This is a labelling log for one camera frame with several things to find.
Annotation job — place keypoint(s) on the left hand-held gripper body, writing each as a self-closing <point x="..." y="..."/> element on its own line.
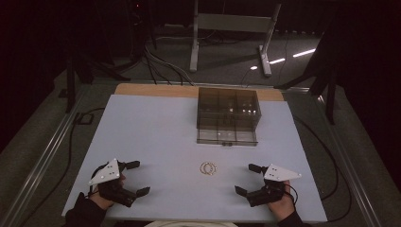
<point x="105" y="173"/>

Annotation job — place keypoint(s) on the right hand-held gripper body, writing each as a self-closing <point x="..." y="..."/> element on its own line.
<point x="277" y="173"/>

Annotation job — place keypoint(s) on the smoky clear drawer box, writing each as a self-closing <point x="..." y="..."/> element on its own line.
<point x="220" y="104"/>

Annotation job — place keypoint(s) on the person's left hand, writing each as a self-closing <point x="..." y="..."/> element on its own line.
<point x="101" y="201"/>

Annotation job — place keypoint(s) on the person's right hand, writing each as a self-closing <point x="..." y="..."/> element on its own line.
<point x="283" y="206"/>

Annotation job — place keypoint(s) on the white table mat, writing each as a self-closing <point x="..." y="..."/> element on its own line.
<point x="157" y="142"/>

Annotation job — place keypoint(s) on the black floor socket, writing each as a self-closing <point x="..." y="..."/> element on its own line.
<point x="83" y="118"/>

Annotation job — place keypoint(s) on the black stand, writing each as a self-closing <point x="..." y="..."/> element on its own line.
<point x="329" y="94"/>
<point x="71" y="82"/>

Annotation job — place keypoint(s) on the white metal stand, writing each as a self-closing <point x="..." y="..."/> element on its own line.
<point x="233" y="22"/>

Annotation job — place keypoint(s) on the aluminium rail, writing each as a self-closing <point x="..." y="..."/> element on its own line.
<point x="350" y="164"/>
<point x="41" y="164"/>

